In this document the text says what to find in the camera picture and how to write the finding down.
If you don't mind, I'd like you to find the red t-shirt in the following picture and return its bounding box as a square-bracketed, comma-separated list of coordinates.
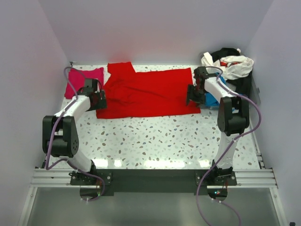
[96, 62, 201, 119]

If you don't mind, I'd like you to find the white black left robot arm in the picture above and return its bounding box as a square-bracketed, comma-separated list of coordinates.
[42, 79, 107, 173]

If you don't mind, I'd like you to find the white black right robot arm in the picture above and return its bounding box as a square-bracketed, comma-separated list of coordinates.
[186, 66, 249, 177]

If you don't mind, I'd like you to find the blue t-shirt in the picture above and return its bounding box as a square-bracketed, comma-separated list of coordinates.
[204, 73, 228, 107]

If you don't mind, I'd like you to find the folded pink t-shirt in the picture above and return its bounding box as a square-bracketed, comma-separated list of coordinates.
[64, 67, 104, 99]

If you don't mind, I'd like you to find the white t-shirt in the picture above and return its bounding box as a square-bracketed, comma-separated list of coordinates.
[201, 52, 254, 80]

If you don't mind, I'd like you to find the clear plastic bin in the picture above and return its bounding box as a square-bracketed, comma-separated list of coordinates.
[200, 49, 261, 105]

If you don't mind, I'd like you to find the black t-shirt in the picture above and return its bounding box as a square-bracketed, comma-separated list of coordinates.
[210, 48, 252, 97]

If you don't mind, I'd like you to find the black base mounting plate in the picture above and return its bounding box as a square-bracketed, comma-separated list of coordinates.
[69, 169, 238, 197]

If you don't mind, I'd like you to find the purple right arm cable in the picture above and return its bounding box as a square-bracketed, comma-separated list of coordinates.
[195, 66, 262, 226]

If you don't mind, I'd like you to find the aluminium rail frame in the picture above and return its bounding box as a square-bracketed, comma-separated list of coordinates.
[19, 146, 291, 226]

